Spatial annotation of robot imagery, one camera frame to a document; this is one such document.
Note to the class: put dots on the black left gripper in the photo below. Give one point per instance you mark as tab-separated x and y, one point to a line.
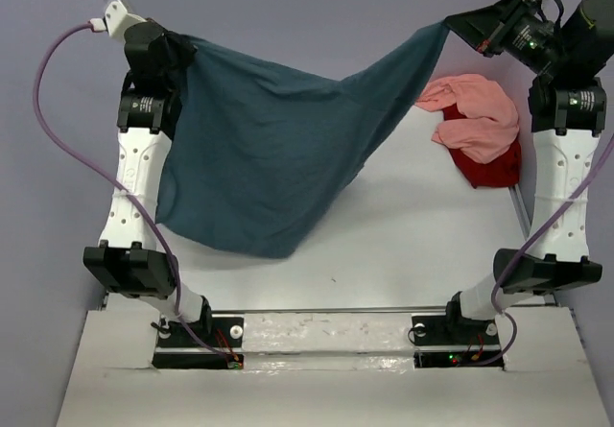
179	43

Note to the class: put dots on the red t shirt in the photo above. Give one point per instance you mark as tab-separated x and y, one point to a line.
489	168

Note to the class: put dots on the metal front table rail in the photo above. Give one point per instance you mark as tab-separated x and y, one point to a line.
420	310

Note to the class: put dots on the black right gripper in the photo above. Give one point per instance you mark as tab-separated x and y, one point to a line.
491	27

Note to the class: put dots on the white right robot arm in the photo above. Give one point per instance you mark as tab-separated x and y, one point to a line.
568	108

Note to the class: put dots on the metal right side rail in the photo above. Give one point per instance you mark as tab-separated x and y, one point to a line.
525	224

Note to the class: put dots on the pink t shirt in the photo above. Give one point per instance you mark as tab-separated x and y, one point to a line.
472	93

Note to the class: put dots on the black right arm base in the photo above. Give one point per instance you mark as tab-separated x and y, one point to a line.
448	340

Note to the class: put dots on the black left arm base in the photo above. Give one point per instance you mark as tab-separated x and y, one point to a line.
215	343

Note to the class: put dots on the teal blue t shirt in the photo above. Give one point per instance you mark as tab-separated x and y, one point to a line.
262	150

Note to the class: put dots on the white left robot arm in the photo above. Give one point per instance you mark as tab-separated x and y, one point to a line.
131	258

